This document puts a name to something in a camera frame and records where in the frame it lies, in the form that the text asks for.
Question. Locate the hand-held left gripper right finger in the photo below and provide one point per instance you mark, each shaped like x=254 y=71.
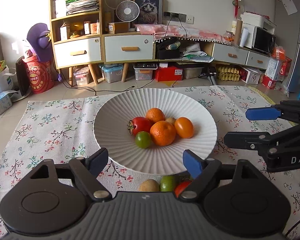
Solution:
x=193 y=165

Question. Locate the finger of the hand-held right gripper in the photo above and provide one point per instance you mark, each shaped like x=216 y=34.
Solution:
x=262 y=113
x=242 y=140

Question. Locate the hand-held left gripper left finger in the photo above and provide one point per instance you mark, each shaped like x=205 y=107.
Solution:
x=98 y=162

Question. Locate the red tomato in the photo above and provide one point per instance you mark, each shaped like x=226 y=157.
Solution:
x=140 y=126
x=182 y=187

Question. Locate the green tomato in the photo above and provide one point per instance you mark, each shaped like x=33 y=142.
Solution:
x=143 y=139
x=168 y=183

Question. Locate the white ribbed plate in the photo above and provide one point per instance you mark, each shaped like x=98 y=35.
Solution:
x=115 y=135

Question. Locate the orange cherry tomato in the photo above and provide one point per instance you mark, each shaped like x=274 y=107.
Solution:
x=184 y=127

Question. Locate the orange mandarin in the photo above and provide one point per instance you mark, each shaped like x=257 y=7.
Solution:
x=155 y=115
x=163 y=133

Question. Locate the brown longan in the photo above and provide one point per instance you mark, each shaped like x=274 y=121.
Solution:
x=170 y=121
x=149 y=186

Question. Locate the small red box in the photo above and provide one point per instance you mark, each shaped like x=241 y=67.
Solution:
x=267 y=82

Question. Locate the red white patterned box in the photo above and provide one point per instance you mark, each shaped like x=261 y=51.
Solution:
x=251 y=76

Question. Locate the white blue carton box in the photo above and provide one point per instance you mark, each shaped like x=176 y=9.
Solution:
x=275 y=68

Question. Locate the stack of egg cartons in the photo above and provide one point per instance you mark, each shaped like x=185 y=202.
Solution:
x=227 y=73

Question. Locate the small white drawer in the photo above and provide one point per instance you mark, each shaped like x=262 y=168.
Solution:
x=230 y=54
x=258 y=60

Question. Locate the floral tablecloth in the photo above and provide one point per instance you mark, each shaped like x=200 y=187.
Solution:
x=52 y=135

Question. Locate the grey refrigerator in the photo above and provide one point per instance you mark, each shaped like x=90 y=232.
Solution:
x=297 y=55

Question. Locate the black microwave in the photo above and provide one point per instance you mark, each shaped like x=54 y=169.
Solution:
x=263 y=41

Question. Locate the white rolled paper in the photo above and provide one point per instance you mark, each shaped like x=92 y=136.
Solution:
x=243 y=37

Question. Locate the clear beige storage bin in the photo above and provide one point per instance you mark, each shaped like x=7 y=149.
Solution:
x=193 y=73

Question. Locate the glass jar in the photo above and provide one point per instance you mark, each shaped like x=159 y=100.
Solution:
x=229 y=38

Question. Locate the long low wooden cabinet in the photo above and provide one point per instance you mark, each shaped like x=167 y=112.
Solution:
x=209 y=48

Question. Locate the cardboard tube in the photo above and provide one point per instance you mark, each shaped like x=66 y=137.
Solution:
x=238 y=32

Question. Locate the clear box pink contents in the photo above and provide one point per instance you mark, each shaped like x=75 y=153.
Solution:
x=81 y=77

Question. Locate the pile of papers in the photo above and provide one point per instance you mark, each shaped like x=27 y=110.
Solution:
x=197 y=53

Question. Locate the clear bin blue lid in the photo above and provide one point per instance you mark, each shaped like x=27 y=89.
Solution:
x=111 y=73

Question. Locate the white printer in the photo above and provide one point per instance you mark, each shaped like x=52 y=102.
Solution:
x=255 y=20

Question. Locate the red cardboard box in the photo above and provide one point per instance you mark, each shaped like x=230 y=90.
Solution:
x=165 y=75

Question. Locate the low wooden drawer cabinet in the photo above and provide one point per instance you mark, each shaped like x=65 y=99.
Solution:
x=125 y=71

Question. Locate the clear box black lid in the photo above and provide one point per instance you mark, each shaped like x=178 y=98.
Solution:
x=143 y=73

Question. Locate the red round bucket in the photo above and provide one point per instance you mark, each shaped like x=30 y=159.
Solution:
x=38 y=77

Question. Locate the pink floral cloth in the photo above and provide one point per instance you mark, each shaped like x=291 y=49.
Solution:
x=190 y=33

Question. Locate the white paper note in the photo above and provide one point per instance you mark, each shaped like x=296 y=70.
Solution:
x=288 y=5

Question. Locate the black storage box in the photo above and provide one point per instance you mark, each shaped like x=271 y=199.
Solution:
x=167 y=54

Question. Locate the light blue tissue box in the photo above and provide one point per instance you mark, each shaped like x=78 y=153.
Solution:
x=1 y=103

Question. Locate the black panel heater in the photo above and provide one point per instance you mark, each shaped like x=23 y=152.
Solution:
x=22 y=77

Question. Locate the white paper bag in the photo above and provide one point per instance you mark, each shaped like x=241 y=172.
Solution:
x=0 y=82

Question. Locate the white milk carton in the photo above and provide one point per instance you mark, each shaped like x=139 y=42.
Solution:
x=64 y=32

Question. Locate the small orange box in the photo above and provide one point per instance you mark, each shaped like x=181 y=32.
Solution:
x=95 y=28

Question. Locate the small white box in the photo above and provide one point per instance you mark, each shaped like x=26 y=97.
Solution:
x=87 y=27

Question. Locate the flat cardboard box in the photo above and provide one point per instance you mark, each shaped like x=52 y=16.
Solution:
x=120 y=27

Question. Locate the yellow toy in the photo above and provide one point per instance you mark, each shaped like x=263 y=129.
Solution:
x=77 y=27

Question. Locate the purple plastic toy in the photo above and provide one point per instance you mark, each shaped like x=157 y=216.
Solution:
x=37 y=37

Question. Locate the tall wooden shelf cabinet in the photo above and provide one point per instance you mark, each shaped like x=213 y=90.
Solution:
x=51 y=17

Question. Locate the white desk fan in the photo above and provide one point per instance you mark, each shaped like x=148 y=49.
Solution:
x=127 y=11

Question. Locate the framed cat picture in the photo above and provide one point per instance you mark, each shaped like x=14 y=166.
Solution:
x=148 y=10

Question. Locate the stack of documents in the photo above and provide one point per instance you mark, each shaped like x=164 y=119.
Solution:
x=82 y=6

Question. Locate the white binder box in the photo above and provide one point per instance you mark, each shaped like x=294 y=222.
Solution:
x=60 y=7

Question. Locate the grey single wall socket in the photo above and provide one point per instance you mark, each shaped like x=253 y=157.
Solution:
x=190 y=20

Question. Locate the grey double wall socket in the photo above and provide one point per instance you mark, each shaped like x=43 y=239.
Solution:
x=181 y=17

